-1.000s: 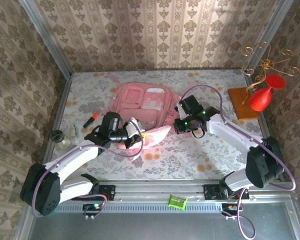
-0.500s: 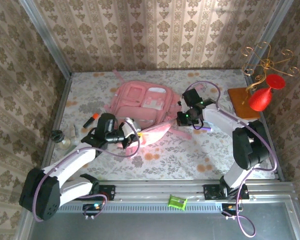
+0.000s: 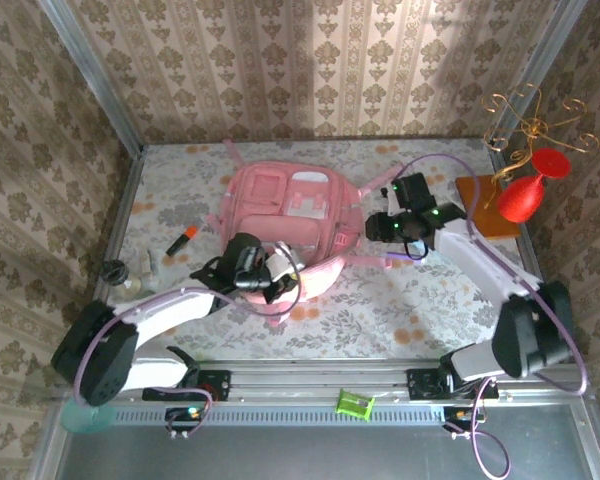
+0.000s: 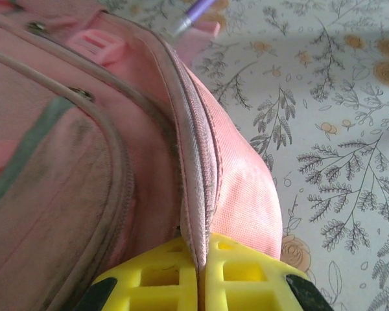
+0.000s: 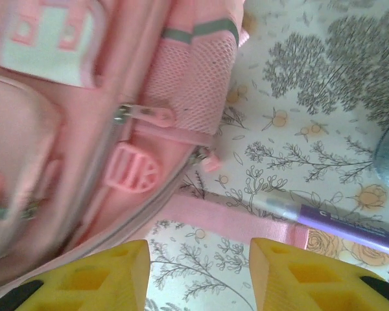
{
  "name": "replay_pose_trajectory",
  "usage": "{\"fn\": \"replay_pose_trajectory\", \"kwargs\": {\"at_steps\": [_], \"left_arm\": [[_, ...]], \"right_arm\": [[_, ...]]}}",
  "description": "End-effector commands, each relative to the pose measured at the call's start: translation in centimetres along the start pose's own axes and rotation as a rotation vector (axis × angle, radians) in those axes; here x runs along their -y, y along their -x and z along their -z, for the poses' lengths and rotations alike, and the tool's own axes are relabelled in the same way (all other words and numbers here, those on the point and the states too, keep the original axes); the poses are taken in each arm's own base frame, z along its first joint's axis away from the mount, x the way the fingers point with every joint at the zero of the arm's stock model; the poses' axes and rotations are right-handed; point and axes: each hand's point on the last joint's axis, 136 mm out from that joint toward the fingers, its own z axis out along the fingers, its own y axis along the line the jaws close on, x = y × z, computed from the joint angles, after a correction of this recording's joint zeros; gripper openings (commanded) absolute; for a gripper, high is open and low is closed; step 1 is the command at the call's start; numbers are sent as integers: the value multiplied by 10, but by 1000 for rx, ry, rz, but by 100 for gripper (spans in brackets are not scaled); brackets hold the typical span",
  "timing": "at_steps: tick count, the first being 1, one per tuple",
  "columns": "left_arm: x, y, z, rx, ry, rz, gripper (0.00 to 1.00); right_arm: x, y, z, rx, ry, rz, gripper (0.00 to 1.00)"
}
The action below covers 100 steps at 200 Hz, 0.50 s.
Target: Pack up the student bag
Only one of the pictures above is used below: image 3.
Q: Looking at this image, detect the small black controller board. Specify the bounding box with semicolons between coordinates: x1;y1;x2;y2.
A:
442;405;487;437
164;405;205;435

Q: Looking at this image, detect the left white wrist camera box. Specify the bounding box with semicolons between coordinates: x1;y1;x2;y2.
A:
267;241;302;282

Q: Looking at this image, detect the aluminium frame post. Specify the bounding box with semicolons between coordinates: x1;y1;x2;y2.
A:
488;0;589;147
36;0;147;157

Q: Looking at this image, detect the small bottle black cap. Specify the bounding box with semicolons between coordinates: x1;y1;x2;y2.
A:
103;259;144;303

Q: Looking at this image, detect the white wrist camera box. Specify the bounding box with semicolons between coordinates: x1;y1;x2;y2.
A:
385;186;404;217
267;241;302;282

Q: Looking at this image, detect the orange black highlighter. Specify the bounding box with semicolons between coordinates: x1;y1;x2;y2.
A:
165;225;200;258

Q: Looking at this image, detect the gold wire rack wooden base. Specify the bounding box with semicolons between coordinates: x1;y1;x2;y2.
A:
454;82;600;242

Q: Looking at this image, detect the pink school backpack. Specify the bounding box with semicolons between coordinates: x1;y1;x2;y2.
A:
204;138;412;329

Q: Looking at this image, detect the teal translucent cup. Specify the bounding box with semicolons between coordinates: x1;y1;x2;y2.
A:
59;401;117;435

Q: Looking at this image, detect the green pencil sharpener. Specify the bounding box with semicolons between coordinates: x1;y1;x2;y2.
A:
334;388;377;422

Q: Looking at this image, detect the red plastic wine glass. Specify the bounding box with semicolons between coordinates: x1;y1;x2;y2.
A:
496;147;573;224

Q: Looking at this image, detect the aluminium mounting rail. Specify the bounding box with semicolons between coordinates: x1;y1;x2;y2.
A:
53;359;589;402

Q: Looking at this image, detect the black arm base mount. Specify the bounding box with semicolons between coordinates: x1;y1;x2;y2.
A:
142;368;232;403
406;367;500;402

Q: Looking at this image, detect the grey slotted cable duct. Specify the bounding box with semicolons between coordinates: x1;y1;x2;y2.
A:
114;405;446;428

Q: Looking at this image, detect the white blue correction tape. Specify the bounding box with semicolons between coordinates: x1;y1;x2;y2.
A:
138;247;160;293

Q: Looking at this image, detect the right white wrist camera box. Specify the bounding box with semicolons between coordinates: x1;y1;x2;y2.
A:
385;186;404;217

